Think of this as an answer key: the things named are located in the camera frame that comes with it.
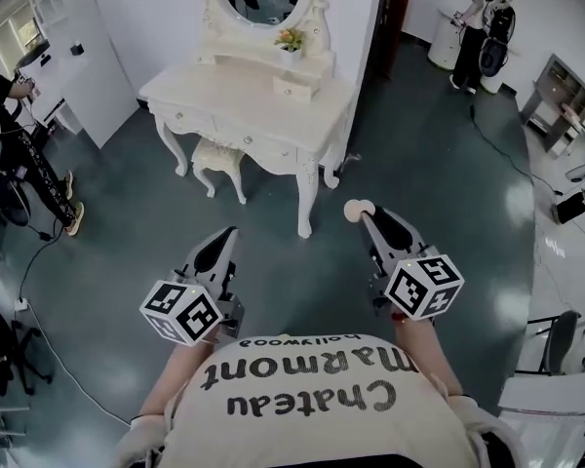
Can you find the grey open shelf cabinet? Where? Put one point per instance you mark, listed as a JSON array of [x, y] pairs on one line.
[[556, 90]]

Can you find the black equipment backpack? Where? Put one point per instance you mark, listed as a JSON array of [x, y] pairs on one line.
[[499, 32]]

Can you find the cream printed t-shirt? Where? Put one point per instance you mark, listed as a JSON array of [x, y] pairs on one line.
[[297, 432]]

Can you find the white round cabinet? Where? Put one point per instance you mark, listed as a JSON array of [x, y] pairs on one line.
[[442, 37]]

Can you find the black office chair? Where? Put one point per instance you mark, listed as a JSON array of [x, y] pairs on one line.
[[5, 349]]

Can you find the person's white sleeve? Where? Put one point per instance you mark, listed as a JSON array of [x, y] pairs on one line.
[[482, 432], [141, 441]]

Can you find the person's white left sleeve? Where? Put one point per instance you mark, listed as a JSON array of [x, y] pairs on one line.
[[141, 441]]

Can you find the red wrist band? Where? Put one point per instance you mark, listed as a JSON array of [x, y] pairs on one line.
[[398, 316]]

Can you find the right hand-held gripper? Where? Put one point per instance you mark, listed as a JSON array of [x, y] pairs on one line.
[[419, 285]]

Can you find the orange flowers white pot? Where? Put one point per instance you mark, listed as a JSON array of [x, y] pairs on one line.
[[290, 42]]

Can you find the small white round object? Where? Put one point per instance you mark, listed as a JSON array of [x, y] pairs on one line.
[[356, 210]]

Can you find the person's left forearm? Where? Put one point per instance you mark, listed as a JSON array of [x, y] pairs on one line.
[[170, 378]]

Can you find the white ornate dressing table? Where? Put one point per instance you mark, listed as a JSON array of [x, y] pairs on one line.
[[234, 90]]

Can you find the person's white right sleeve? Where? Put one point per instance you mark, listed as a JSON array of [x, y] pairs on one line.
[[482, 432]]

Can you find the white power strip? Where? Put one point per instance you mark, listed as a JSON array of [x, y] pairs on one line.
[[22, 303]]

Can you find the grey chair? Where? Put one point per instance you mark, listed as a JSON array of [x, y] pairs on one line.
[[563, 344]]

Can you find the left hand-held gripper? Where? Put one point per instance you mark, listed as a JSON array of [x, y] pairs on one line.
[[185, 310]]

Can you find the person's right forearm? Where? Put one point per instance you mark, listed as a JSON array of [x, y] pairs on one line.
[[429, 354]]

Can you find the white counter unit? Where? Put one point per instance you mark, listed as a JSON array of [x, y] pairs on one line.
[[92, 76]]

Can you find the small white drawer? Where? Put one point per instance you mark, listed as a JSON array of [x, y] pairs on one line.
[[292, 90]]

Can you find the white upholstered stool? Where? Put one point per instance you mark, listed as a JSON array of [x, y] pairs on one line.
[[217, 156]]

